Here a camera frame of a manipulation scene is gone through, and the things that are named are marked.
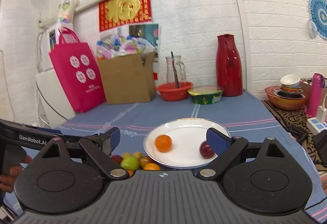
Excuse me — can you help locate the dark red plum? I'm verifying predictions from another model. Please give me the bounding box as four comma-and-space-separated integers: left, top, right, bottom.
199, 141, 215, 159

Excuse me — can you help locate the brown kiwi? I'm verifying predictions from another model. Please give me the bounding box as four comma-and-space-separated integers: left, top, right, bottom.
121, 153, 131, 159
133, 151, 144, 160

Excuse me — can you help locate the green apple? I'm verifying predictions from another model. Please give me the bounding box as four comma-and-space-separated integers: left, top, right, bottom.
120, 155, 140, 171

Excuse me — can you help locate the red green small fruit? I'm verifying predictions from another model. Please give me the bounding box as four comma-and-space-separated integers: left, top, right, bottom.
139, 156, 152, 168

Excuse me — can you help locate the large orange mandarin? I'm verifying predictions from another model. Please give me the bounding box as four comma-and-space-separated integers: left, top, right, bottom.
143, 162, 161, 171

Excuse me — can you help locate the orange tangerine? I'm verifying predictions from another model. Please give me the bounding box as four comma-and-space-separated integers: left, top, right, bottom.
155, 134, 172, 153

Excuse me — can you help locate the person's left hand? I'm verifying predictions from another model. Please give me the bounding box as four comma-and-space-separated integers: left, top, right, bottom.
0, 164, 23, 193

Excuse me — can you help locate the blue striped tablecloth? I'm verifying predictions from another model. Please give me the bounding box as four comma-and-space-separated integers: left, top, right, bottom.
4, 89, 327, 223

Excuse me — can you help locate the white round plate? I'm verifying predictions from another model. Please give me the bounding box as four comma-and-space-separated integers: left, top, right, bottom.
143, 118, 230, 169

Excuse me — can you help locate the white appliance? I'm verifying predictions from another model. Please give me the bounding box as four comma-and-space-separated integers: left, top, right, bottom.
36, 22, 75, 128

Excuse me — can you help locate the green instant noodle bowl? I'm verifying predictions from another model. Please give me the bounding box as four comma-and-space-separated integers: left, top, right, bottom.
188, 86, 224, 105

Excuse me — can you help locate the brown cardboard box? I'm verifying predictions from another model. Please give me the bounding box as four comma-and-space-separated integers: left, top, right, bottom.
98, 51, 156, 104

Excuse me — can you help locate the orange patterned bowl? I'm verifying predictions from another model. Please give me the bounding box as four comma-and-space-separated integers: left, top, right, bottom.
265, 86, 309, 111

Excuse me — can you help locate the red plastic basket bowl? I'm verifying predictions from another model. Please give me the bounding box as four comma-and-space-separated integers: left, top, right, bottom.
156, 82, 193, 102

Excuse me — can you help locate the red thermos jug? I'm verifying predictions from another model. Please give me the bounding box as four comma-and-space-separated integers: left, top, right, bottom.
216, 34, 243, 97

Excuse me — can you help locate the black stirrer in pitcher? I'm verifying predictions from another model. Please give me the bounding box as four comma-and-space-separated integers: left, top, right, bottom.
171, 51, 179, 88

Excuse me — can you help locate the pink shopping bag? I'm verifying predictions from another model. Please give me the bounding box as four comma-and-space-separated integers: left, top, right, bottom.
49, 27, 105, 113

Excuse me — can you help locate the white power strip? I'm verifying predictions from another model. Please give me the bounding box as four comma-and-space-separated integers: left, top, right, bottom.
307, 118, 327, 136

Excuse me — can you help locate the glass pitcher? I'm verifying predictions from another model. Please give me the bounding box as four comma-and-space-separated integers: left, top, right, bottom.
166, 55, 186, 88

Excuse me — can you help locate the white small bowl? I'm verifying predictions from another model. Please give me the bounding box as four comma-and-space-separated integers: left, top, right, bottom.
280, 74, 300, 88

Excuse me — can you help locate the colourful floral cloth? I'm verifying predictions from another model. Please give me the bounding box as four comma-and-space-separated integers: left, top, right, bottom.
96, 35, 157, 61

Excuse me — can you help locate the pink thermos bottle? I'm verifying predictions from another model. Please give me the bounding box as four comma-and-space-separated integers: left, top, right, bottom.
308, 73, 325, 117

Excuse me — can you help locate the photo calendar poster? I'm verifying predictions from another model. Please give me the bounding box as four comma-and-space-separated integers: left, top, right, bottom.
129, 23, 160, 53

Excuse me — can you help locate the red gold fu poster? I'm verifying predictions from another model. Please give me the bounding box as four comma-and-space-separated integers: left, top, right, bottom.
98, 0, 152, 32

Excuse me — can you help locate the blue paper fan decoration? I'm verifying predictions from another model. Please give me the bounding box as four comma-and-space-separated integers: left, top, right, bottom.
308, 0, 327, 40

